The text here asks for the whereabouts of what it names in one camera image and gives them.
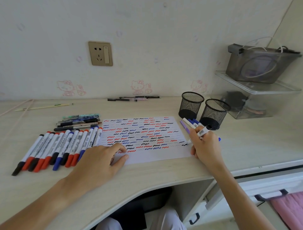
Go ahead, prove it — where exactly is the grey translucent storage basket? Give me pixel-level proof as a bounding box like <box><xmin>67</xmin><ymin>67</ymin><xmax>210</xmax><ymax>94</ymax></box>
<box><xmin>225</xmin><ymin>43</ymin><xmax>303</xmax><ymax>84</ymax></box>

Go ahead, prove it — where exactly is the pile of assorted pens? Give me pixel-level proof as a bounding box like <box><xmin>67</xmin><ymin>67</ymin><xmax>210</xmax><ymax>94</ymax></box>
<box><xmin>54</xmin><ymin>113</ymin><xmax>102</xmax><ymax>132</ymax></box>

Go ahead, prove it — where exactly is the person's left hand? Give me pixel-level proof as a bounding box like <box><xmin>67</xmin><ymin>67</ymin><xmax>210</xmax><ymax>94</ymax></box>
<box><xmin>71</xmin><ymin>143</ymin><xmax>130</xmax><ymax>190</ymax></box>

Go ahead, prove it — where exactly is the clear plastic storage box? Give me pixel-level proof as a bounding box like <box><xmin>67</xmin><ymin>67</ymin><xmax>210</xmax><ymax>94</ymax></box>
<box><xmin>215</xmin><ymin>70</ymin><xmax>303</xmax><ymax>119</ymax></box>

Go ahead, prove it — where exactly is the pale yellow ruler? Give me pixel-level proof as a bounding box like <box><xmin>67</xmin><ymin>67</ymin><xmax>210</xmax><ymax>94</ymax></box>
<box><xmin>14</xmin><ymin>103</ymin><xmax>74</xmax><ymax>112</ymax></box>

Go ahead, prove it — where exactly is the black mesh pen cup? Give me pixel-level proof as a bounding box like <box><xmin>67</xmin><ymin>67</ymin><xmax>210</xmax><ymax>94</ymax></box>
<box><xmin>178</xmin><ymin>92</ymin><xmax>205</xmax><ymax>119</ymax></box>
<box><xmin>199</xmin><ymin>99</ymin><xmax>231</xmax><ymax>131</ymax></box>

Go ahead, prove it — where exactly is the black chair seat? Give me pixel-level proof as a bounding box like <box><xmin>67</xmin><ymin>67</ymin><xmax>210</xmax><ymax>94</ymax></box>
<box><xmin>109</xmin><ymin>187</ymin><xmax>173</xmax><ymax>224</ymax></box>

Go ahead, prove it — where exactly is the white marker with black cap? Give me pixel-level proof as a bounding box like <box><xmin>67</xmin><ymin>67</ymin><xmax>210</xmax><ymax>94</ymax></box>
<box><xmin>187</xmin><ymin>125</ymin><xmax>213</xmax><ymax>145</ymax></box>

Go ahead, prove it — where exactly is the pink cloth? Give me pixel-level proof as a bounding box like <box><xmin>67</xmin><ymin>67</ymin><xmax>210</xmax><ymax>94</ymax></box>
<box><xmin>269</xmin><ymin>192</ymin><xmax>303</xmax><ymax>230</ymax></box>

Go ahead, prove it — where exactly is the person's right forearm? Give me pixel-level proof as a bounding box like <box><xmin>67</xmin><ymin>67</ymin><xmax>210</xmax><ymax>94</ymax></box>
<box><xmin>210</xmin><ymin>163</ymin><xmax>278</xmax><ymax>230</ymax></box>

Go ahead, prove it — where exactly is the dark drawer handle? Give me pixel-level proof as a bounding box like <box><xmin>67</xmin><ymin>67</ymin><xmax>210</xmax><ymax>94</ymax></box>
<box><xmin>254</xmin><ymin>189</ymin><xmax>289</xmax><ymax>202</ymax></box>
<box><xmin>189</xmin><ymin>213</ymin><xmax>201</xmax><ymax>225</ymax></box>

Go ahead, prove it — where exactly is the person's right hand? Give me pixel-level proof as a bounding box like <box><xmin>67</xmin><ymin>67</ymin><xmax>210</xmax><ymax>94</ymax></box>
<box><xmin>190</xmin><ymin>126</ymin><xmax>226</xmax><ymax>172</ymax></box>

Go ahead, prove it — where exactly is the gold wall socket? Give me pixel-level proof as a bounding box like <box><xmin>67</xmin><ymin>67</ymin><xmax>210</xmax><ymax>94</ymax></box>
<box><xmin>88</xmin><ymin>41</ymin><xmax>113</xmax><ymax>67</ymax></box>

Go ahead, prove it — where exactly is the white desk drawer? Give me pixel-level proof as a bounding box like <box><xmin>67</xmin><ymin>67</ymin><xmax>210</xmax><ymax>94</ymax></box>
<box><xmin>233</xmin><ymin>169</ymin><xmax>303</xmax><ymax>215</ymax></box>

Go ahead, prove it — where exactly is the purple marker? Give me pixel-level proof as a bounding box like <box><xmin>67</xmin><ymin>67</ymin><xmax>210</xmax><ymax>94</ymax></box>
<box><xmin>180</xmin><ymin>120</ymin><xmax>191</xmax><ymax>135</ymax></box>

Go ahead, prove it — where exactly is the row of whiteboard markers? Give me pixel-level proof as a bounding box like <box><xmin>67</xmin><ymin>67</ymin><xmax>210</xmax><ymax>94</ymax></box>
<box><xmin>11</xmin><ymin>127</ymin><xmax>104</xmax><ymax>176</ymax></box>

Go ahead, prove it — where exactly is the person's left forearm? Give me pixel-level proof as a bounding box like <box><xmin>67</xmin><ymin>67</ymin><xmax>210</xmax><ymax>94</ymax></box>
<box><xmin>0</xmin><ymin>174</ymin><xmax>82</xmax><ymax>230</ymax></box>

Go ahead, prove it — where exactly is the white paper with coloured squiggles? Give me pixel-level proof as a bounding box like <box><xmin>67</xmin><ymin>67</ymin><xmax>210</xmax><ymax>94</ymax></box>
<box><xmin>97</xmin><ymin>116</ymin><xmax>193</xmax><ymax>165</ymax></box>

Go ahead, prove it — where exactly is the white cable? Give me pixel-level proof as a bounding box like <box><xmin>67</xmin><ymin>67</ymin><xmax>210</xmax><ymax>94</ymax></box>
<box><xmin>245</xmin><ymin>36</ymin><xmax>289</xmax><ymax>54</ymax></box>

